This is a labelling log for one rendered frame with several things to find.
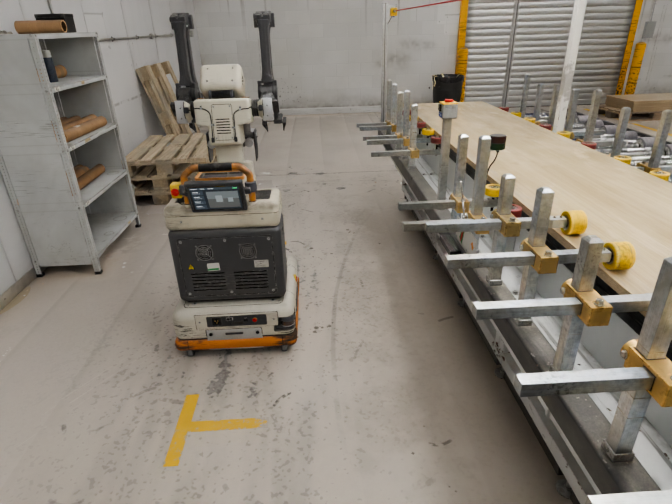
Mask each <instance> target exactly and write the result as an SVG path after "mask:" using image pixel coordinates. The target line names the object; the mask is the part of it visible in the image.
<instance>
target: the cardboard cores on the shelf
mask: <svg viewBox="0 0 672 504"><path fill-rule="evenodd" d="M55 70H56V73H57V77H58V78H63V77H65V76H66V75H67V70H66V68H65V67H64V66H62V65H55ZM60 120H61V124H62V127H63V131H64V135H65V138H66V142H67V143H68V142H70V141H72V140H74V139H76V138H79V137H81V136H83V135H85V134H88V133H90V132H92V131H94V130H96V129H99V128H101V127H103V126H105V125H106V124H107V120H106V118H105V117H103V116H98V117H97V116H96V115H94V114H90V115H88V116H85V117H82V118H81V117H80V116H77V115H76V116H73V117H70V118H67V117H61V118H60ZM74 171H75V174H76V178H77V182H78V185H79V189H80V190H81V189H83V188H84V187H85V186H87V185H88V184H89V183H91V182H92V181H93V180H95V179H96V178H97V177H98V176H100V175H101V174H102V173H104V172H105V167H104V166H103V165H102V164H97V165H96V166H94V167H93V168H91V169H89V168H88V167H87V166H83V165H81V164H78V165H76V166H75V167H74Z"/></svg>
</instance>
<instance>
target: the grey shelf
mask: <svg viewBox="0 0 672 504"><path fill-rule="evenodd" d="M95 36H96V37H95ZM93 37H94V40H93ZM43 39H44V40H43ZM96 39H97V40H96ZM44 42H45V44H44ZM94 42H95V44H94ZM45 45H46V47H45ZM97 45H98V46H97ZM95 46H96V49H95ZM98 48H99V49H98ZM43 49H44V50H46V49H47V50H50V53H51V56H52V58H53V62H54V66H55V65H62V66H64V67H65V68H66V70H67V75H66V76H65V77H63V78H58V81H59V82H52V83H50V80H49V77H48V73H47V70H46V66H45V62H44V59H43V55H42V52H41V50H43ZM96 50H97V53H96ZM97 55H98V57H97ZM100 56H101V57H100ZM98 59H99V62H98ZM101 62H102V63H101ZM99 63H100V66H99ZM43 65H44V66H43ZM102 65H103V66H102ZM36 68H37V70H36ZM100 68H101V70H100ZM40 69H41V70H40ZM37 71H38V74H37ZM103 71H104V72H103ZM101 72H102V75H101ZM41 73H42V74H41ZM38 75H39V77H38ZM42 77H43V78H42ZM39 78H40V81H39ZM105 79H106V80H105ZM43 80H44V81H43ZM103 81H104V83H103ZM106 82H107V83H106ZM104 85H105V88H104ZM107 87H108V88H107ZM105 90H106V92H105ZM55 92H56V93H55ZM58 93H59V95H58ZM106 94H107V96H106ZM56 97H57V98H56ZM59 97H60V99H59ZM107 98H108V101H107ZM109 98H110V99H109ZM57 100H58V101H57ZM60 100H61V102H60ZM110 101H111V102H110ZM58 102H59V103H58ZM108 103H109V105H108ZM61 104H62V106H61ZM111 106H112V107H111ZM109 107H110V110H109ZM62 108H63V110H62ZM60 110H61V111H60ZM110 111H111V114H110ZM112 111H113V112H112ZM63 112H64V113H63ZM61 113H62V114H61ZM90 114H94V115H96V116H97V117H98V116H103V117H105V118H106V120H107V124H106V125H105V126H103V127H101V128H99V129H96V130H94V131H92V132H90V133H88V134H85V135H83V136H81V137H79V138H76V139H74V140H72V141H70V142H68V143H67V142H66V138H65V135H64V131H63V127H62V124H61V120H60V118H61V117H64V115H65V117H67V118H70V117H73V116H76V115H77V116H80V117H81V118H82V117H85V116H88V115H90ZM113 114H114V115H113ZM111 116H112V118H111ZM114 119H115V120H114ZM112 120H113V123H112ZM51 121H52V123H51ZM52 124H53V126H52ZM55 125H56V126H55ZM53 127H54V130H53ZM56 128H57V129H56ZM114 129H115V131H114ZM54 131H55V133H54ZM57 132H58V133H57ZM115 133H116V136H115ZM55 134H56V137H55ZM58 135H59V136H58ZM56 138H57V140H56ZM59 138H60V139H59ZM116 138H117V140H116ZM57 141H58V142H57ZM60 141H61V142H60ZM117 142H118V144H117ZM120 144H121V145H120ZM118 146H119V149H118ZM121 149H122V150H121ZM71 151H72V152H71ZM119 151H120V153H119ZM74 152H75V154H74ZM72 153H73V154H72ZM122 154H123V155H122ZM120 155H121V157H120ZM75 156H76V157H75ZM73 158H74V159H73ZM76 159H77V161H76ZM121 159H122V162H121ZM77 163H78V164H81V165H83V166H87V167H88V168H89V169H91V168H93V167H94V166H96V165H97V164H102V165H103V166H104V167H105V172H104V173H102V174H101V175H100V176H98V177H97V178H96V179H95V180H93V181H92V182H91V183H89V184H88V185H87V186H85V187H84V188H83V189H81V190H80V189H79V185H78V182H77V178H76V174H75V171H74V167H75V165H77ZM124 163H125V164H124ZM122 164H123V166H122ZM123 168H124V169H123ZM125 168H126V169H125ZM72 169H73V170H72ZM0 170H1V173H2V176H3V179H4V182H5V184H6V187H7V190H8V193H9V196H10V199H11V202H12V205H13V207H14V210H15V213H16V216H17V219H18V222H19V225H20V228H21V230H22V233H23V236H24V239H25V242H26V245H27V248H28V251H29V253H30V256H31V259H32V262H33V265H34V268H35V271H36V276H37V277H43V276H44V275H45V272H41V269H40V267H48V266H70V265H92V264H93V268H94V271H95V275H98V274H102V272H103V270H102V268H101V265H100V261H99V257H100V256H101V255H102V254H103V253H104V251H105V250H106V248H107V247H108V246H109V245H110V244H111V243H112V242H114V241H115V240H116V239H117V238H118V237H119V235H120V234H121V233H122V232H123V231H124V230H125V229H126V228H127V227H128V226H129V224H130V223H131V222H132V221H133V220H134V219H135V220H136V225H135V227H136V228H137V227H141V223H140V219H139V215H138V210H137V206H136V202H135V197H134V193H133V188H132V184H131V179H130V175H129V170H128V166H127V162H126V157H125V153H124V148H123V144H122V139H121V135H120V130H119V126H118V122H117V117H116V113H115V108H114V104H113V99H112V95H111V90H110V86H109V82H108V77H107V73H106V68H105V64H104V59H103V55H102V50H101V46H100V42H99V37H98V33H97V32H74V33H39V34H4V35H0ZM66 173H67V175H66ZM69 173H70V174H69ZM127 175H128V176H127ZM67 176H68V179H67ZM125 177H126V179H125ZM127 177H128V178H127ZM68 180H69V182H68ZM126 181H127V184H126ZM69 184H70V186H69ZM129 184H130V185H129ZM127 186H128V188H127ZM70 187H71V189H70ZM130 189H131V190H130ZM128 190H129V192H128ZM71 191H72V193H71ZM131 193H132V194H131ZM72 194H73V196H72ZM129 194H130V197H129ZM130 199H131V201H130ZM17 200H18V202H17ZM133 202H134V203H133ZM18 203H19V205H18ZM131 203H132V205H131ZM89 207H90V209H89ZM132 207H133V210H132ZM90 211H91V213H90ZM135 211H136V212H135ZM91 261H92V263H91ZM94 261H95V262H94ZM95 264H96V265H95ZM39 265H40V267H39ZM95 266H96V267H95ZM96 269H97V270H96Z"/></svg>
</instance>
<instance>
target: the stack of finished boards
mask: <svg viewBox="0 0 672 504"><path fill-rule="evenodd" d="M606 97H607V99H606V102H605V104H606V106H610V107H614V108H618V109H621V108H623V107H629V108H631V112H655V111H664V110H672V93H653V94H628V95H606Z"/></svg>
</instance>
